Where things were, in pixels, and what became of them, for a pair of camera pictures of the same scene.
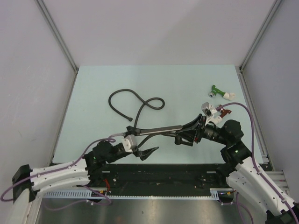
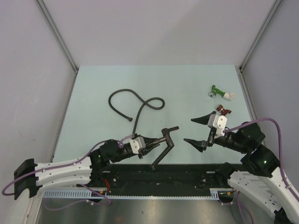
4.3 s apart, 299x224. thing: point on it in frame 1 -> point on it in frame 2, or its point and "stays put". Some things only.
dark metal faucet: x=144 y=131 -> x=169 y=142
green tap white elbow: x=226 y=95 stays put
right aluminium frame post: x=274 y=7 stays put
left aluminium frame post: x=58 y=34 stays put
